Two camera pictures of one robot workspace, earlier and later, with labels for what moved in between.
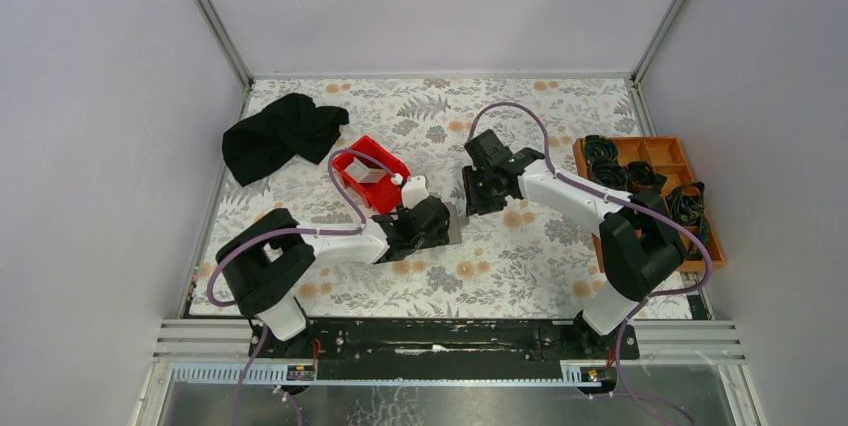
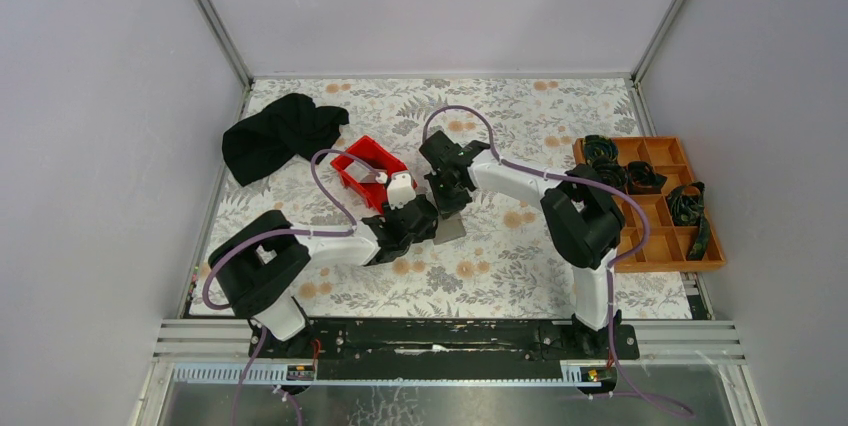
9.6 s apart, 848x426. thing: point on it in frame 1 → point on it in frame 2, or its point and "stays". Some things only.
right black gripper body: [480, 197] → [447, 199]
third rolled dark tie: [642, 176] stays
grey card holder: [457, 221] stays
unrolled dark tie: [687, 210] stays
